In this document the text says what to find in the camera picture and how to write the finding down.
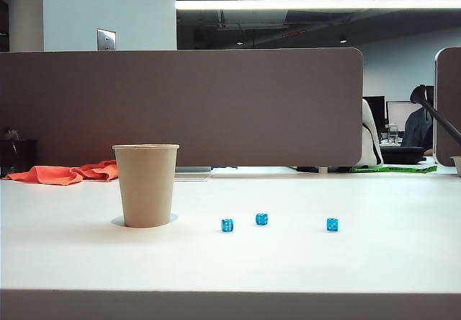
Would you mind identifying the brown paper cup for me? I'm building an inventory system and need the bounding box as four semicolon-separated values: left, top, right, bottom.
112;143;180;228

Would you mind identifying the brown desk partition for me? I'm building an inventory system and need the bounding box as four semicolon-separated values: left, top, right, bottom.
0;48;364;174

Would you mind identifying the white office chair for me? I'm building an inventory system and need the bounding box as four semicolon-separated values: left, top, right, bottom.
362;98;385;166

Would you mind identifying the black computer monitor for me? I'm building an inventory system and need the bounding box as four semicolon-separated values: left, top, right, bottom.
363;96;387;130

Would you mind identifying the green tape strip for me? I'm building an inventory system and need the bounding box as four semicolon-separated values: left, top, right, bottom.
351;164;439;174

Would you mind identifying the black flat case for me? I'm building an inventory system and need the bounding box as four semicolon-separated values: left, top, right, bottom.
380;146;426;165

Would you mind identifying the monitor with white screen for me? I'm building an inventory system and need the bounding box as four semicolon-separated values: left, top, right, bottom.
386;100;424;133

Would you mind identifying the orange cloth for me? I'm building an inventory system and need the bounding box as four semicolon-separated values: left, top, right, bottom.
4;159;119;186

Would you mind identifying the person in dark jacket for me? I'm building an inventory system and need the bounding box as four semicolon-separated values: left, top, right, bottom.
400;109;435;156

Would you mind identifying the black waste bin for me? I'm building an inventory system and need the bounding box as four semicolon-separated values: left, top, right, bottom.
0;138;39;179

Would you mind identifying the black pole with knob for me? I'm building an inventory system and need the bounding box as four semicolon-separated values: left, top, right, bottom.
410;84;461;139

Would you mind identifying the brown partition with white edge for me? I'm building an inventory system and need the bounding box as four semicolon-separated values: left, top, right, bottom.
434;47;461;166

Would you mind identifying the metal wall plate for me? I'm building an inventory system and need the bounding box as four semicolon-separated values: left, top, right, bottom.
96;27;117;51

